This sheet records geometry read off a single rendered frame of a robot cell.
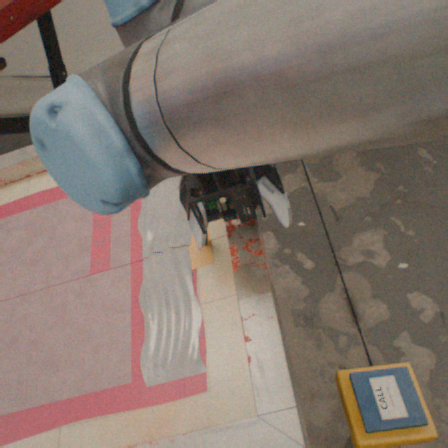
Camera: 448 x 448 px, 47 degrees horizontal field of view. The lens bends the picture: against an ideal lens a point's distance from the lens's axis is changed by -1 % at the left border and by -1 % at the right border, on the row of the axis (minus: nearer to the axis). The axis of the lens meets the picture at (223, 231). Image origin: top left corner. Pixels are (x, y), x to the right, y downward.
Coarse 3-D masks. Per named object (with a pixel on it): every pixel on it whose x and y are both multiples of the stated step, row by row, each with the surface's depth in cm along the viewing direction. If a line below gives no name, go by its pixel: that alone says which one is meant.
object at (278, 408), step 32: (0, 160) 88; (32, 160) 86; (256, 224) 62; (256, 256) 59; (256, 288) 56; (256, 320) 54; (256, 352) 51; (288, 352) 53; (256, 384) 49; (288, 384) 48; (256, 416) 47; (288, 416) 46
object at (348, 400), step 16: (368, 368) 87; (384, 368) 87; (336, 384) 88; (416, 384) 85; (352, 400) 84; (352, 416) 82; (352, 432) 81; (384, 432) 80; (400, 432) 80; (416, 432) 80; (432, 432) 80
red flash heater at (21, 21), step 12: (0, 0) 148; (12, 0) 148; (24, 0) 151; (36, 0) 156; (48, 0) 161; (60, 0) 166; (0, 12) 144; (12, 12) 148; (24, 12) 153; (36, 12) 158; (0, 24) 146; (12, 24) 150; (24, 24) 155; (0, 36) 147
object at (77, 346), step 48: (48, 288) 70; (96, 288) 68; (0, 336) 67; (48, 336) 65; (96, 336) 63; (144, 336) 61; (0, 384) 63; (48, 384) 61; (96, 384) 59; (144, 384) 57; (192, 384) 55; (0, 432) 58
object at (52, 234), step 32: (64, 192) 83; (0, 224) 82; (32, 224) 80; (64, 224) 78; (128, 224) 73; (0, 256) 77; (32, 256) 75; (64, 256) 73; (128, 256) 70; (0, 288) 73; (32, 288) 71
